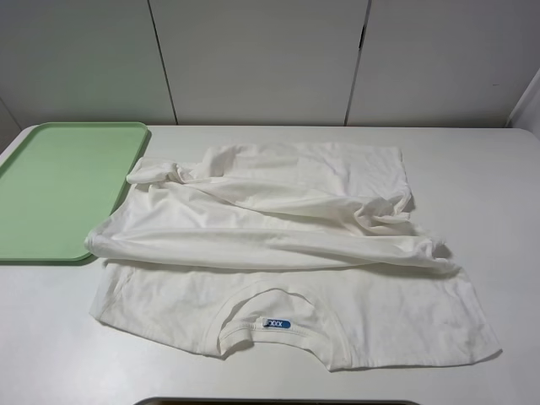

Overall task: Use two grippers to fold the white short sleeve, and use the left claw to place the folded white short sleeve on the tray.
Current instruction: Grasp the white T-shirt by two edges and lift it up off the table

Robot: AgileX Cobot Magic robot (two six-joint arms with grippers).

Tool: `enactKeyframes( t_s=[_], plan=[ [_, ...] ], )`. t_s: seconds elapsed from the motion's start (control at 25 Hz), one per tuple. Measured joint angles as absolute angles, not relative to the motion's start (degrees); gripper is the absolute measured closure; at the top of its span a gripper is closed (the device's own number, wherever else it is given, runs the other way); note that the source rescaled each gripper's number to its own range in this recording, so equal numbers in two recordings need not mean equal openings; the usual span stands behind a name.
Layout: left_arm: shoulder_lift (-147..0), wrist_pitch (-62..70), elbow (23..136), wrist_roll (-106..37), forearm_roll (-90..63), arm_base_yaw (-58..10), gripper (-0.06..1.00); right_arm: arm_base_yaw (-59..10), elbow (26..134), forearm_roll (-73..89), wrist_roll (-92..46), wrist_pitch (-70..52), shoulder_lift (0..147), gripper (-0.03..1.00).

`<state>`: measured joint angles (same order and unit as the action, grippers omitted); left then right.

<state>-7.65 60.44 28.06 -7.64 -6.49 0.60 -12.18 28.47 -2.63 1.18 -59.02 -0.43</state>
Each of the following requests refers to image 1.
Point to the white short sleeve t-shirt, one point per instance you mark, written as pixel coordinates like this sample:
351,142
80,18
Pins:
308,245

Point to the green plastic tray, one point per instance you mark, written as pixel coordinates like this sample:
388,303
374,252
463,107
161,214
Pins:
60,182

